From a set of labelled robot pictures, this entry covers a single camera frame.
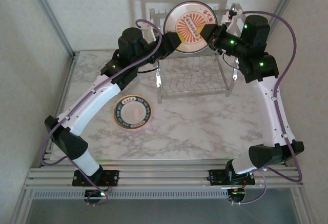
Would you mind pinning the white plate with orange sunburst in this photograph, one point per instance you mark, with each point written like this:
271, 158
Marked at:
191, 26

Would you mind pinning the white plate with green rim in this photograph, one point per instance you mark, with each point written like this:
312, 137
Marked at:
132, 112

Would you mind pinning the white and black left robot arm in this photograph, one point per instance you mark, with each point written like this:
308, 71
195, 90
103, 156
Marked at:
87, 106

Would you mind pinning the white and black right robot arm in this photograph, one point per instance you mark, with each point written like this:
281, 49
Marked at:
274, 111

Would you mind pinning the stainless steel dish rack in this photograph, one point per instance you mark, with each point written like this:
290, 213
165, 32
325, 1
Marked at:
158, 93

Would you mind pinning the black controller board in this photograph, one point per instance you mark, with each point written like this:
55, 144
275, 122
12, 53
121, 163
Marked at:
237, 195
93, 194

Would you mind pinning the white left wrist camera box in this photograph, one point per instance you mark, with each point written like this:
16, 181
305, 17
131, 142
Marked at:
148, 30

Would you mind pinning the aluminium frame post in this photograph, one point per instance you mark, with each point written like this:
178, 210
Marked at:
276, 16
51, 16

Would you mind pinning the aluminium mounting rail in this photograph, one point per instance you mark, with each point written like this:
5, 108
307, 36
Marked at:
164, 175

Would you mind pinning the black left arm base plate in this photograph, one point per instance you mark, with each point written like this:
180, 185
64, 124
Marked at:
112, 178

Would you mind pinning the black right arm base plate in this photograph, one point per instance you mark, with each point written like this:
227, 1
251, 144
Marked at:
217, 178

